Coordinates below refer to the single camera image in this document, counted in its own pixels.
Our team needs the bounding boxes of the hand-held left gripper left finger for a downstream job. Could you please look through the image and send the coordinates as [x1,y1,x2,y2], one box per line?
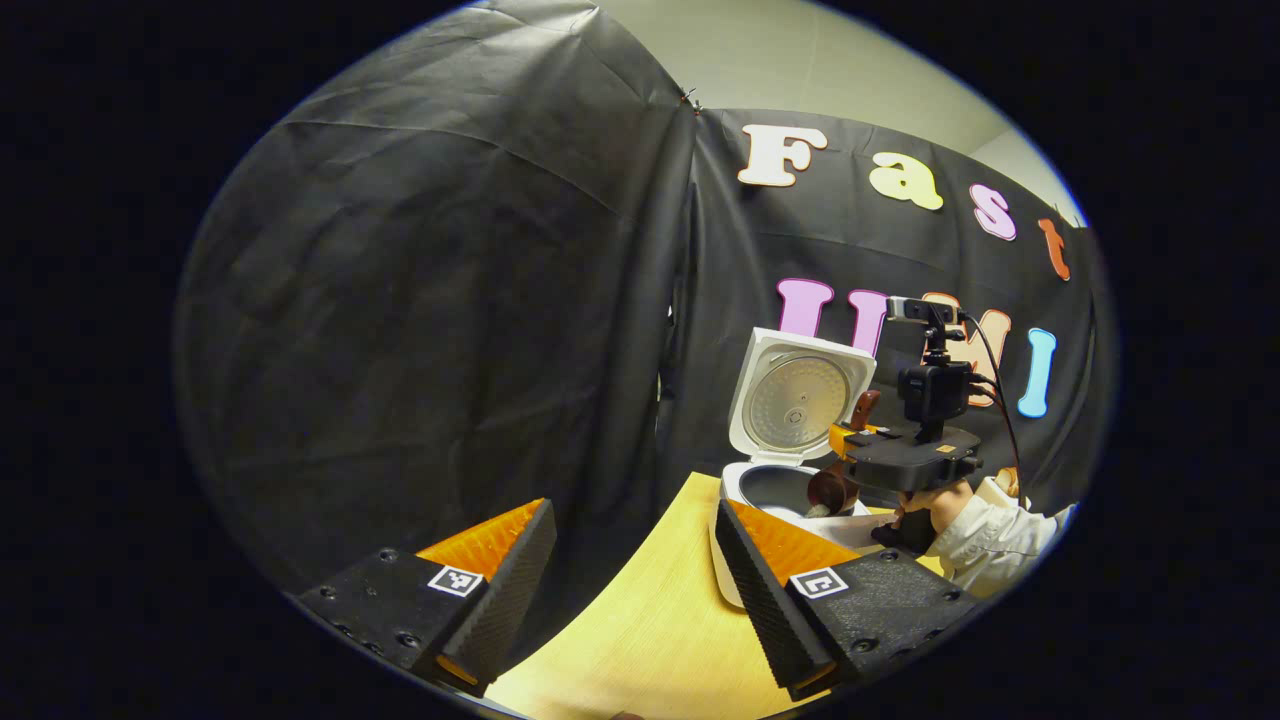
[290,498,559,699]

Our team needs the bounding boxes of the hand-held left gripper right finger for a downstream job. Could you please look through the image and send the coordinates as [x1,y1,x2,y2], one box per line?
[714,500,991,702]

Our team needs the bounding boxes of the brown wooden spoon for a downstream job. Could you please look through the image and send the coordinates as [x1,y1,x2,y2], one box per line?
[806,390,882,520]

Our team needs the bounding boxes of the white rice cooker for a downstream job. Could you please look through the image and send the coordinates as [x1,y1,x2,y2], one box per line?
[708,327,901,609]

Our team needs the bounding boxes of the black backdrop cloth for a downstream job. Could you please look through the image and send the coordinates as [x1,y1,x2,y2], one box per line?
[172,0,1119,671]

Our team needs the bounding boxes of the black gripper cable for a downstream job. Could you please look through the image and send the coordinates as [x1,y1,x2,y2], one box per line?
[958,313,1024,491]

